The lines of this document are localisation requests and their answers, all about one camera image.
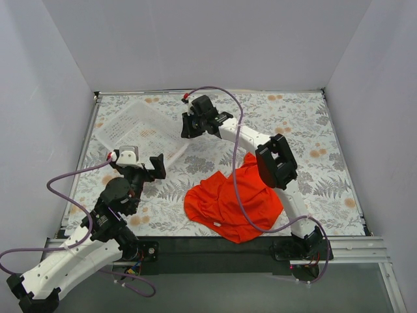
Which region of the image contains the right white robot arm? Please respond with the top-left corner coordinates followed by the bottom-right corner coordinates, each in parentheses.
top-left (181, 93), bottom-right (331, 260)

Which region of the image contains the white plastic laundry basket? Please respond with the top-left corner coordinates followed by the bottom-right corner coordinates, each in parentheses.
top-left (96, 100), bottom-right (189, 168)

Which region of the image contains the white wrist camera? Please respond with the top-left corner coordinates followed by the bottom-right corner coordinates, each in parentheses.
top-left (181, 93), bottom-right (195, 115)
top-left (108, 145), bottom-right (141, 167)

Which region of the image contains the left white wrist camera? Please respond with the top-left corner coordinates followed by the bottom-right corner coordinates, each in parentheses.
top-left (108, 145), bottom-right (141, 167)

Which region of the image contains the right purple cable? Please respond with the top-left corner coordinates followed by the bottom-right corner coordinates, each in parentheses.
top-left (187, 85), bottom-right (332, 286)

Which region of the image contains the floral patterned table mat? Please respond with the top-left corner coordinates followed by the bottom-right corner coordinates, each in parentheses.
top-left (70, 90), bottom-right (365, 237)

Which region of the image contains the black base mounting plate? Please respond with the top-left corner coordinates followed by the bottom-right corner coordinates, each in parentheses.
top-left (113, 235), bottom-right (335, 275)

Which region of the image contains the orange t shirt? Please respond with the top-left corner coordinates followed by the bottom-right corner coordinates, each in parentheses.
top-left (184, 153), bottom-right (283, 244)

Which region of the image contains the aluminium frame rail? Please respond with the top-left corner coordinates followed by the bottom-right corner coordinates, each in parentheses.
top-left (57, 236), bottom-right (406, 312)

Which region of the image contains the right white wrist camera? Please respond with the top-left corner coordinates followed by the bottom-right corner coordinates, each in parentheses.
top-left (181, 93), bottom-right (195, 115)

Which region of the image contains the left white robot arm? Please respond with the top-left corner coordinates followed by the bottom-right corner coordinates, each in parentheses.
top-left (7, 150), bottom-right (166, 312)

